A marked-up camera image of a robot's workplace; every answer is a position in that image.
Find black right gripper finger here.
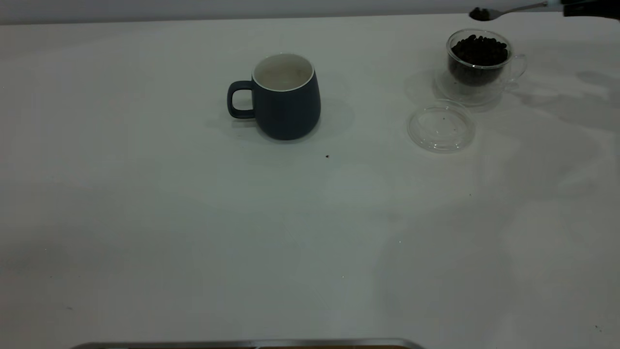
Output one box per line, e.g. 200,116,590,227
562,0,620,20

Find metal spoon light blue handle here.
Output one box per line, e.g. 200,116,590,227
469,1,565,22

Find clear glass cup with handle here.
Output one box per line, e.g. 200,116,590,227
446,28,527,89

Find clear round lid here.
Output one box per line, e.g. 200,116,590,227
407,99,476,154

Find dark grey ceramic mug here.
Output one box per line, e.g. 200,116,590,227
227,53,322,141

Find coffee beans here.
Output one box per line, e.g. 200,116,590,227
450,34,509,84

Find clear glass saucer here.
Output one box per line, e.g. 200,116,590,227
434,69,505,107

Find silver metal edge strip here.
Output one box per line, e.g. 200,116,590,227
70,338,427,349

